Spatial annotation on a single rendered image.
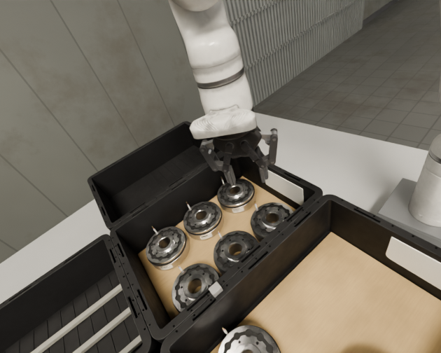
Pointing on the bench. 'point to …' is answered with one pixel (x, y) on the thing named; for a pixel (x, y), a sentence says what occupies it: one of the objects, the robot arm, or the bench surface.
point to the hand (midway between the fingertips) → (246, 176)
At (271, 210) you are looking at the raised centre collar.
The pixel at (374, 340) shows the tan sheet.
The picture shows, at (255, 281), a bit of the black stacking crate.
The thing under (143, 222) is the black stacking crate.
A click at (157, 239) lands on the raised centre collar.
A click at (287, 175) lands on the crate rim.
